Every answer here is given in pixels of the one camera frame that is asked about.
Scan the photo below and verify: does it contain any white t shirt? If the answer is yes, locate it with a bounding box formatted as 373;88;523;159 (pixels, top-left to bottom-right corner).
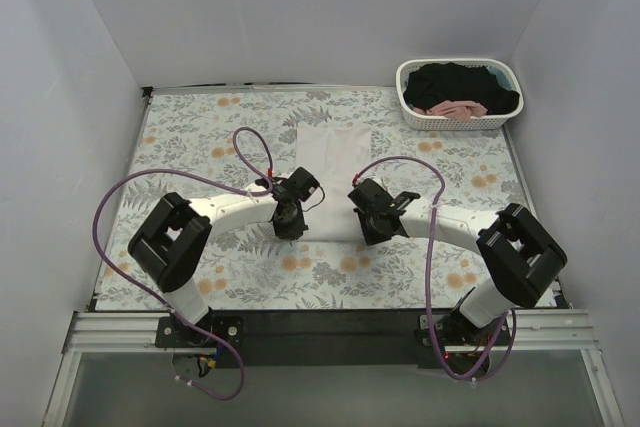
295;124;372;242

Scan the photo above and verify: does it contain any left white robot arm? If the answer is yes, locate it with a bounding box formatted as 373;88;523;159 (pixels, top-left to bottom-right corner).
128;168;323;347

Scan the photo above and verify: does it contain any floral table mat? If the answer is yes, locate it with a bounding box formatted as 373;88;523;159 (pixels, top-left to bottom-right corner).
95;88;526;311

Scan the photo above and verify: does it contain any black garment in basket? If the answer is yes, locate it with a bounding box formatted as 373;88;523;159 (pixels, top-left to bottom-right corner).
403;62;520;116

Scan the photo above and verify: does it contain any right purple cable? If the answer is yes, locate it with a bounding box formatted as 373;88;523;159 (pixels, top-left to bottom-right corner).
352;156;516;381

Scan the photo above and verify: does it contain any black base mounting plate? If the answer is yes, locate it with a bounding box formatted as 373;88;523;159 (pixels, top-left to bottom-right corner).
154;306;519;371

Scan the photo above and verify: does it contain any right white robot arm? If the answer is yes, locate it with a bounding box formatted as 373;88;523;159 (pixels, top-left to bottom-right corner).
348;178;567;345

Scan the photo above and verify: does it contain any white plastic laundry basket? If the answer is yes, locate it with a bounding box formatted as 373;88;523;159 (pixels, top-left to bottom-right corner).
395;58;524;131

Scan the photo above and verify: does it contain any blue garment in basket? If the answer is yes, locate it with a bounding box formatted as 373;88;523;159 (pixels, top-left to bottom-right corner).
490;69;513;90

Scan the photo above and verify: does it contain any pink garment in basket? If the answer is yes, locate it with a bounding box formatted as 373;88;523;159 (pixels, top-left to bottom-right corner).
411;100;487;122

